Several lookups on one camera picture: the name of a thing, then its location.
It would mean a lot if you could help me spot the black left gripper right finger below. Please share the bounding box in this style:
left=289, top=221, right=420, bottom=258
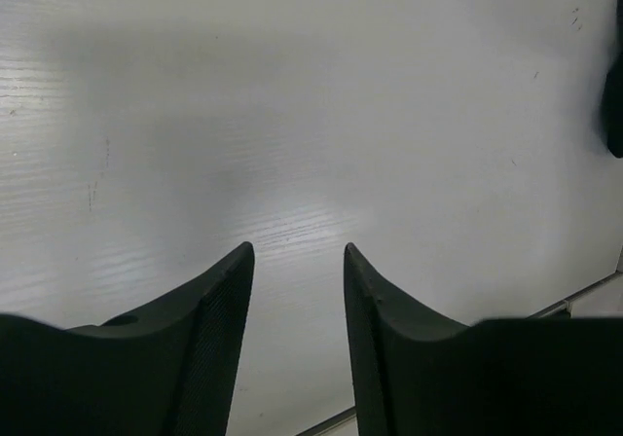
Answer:
left=343, top=242, right=623, bottom=436

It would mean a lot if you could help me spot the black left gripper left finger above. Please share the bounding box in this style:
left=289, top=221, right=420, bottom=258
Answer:
left=1, top=242, right=254, bottom=435

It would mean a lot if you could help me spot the black skirt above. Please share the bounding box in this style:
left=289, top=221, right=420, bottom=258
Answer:
left=601, top=54, right=623, bottom=159

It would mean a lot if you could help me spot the aluminium table edge rail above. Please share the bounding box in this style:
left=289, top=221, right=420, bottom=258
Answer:
left=294, top=246, right=623, bottom=436

